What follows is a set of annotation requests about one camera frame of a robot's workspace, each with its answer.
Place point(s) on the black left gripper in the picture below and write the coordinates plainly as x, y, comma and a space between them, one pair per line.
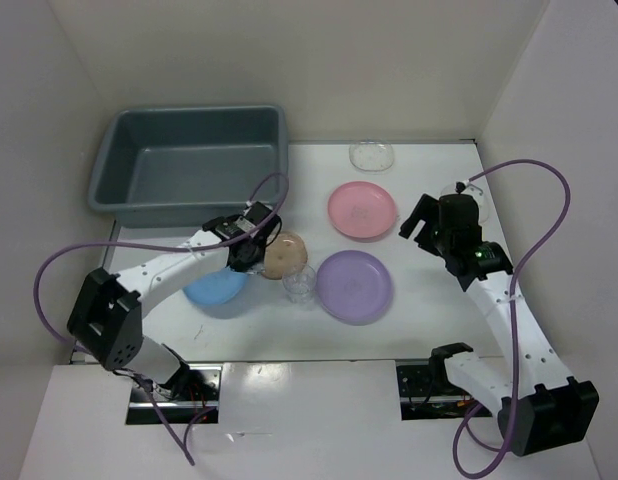
253, 266

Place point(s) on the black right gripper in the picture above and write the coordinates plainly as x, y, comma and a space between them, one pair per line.
427, 208

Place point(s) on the blue plastic plate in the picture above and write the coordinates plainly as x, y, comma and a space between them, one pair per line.
216, 288

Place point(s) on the clear plastic cup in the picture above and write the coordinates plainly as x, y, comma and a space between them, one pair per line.
299, 283

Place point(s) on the pink plastic plate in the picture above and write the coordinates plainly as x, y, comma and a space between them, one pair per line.
361, 210

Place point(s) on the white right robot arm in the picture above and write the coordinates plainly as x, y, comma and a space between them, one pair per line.
542, 405

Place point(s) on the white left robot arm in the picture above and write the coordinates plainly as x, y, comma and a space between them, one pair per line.
107, 318

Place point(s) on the grey plastic bin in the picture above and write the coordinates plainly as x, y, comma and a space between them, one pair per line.
179, 167

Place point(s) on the brown translucent square plate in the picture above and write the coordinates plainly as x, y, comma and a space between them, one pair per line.
285, 253

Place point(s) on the clear bowl at right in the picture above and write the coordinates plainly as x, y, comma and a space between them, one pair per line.
476, 192

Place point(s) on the clear dish at back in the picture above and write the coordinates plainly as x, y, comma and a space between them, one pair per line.
371, 156

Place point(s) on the purple plastic plate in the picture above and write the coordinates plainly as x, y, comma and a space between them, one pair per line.
354, 287

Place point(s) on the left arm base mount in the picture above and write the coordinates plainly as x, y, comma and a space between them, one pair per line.
202, 392

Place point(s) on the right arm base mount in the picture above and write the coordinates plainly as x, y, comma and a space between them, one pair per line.
420, 399

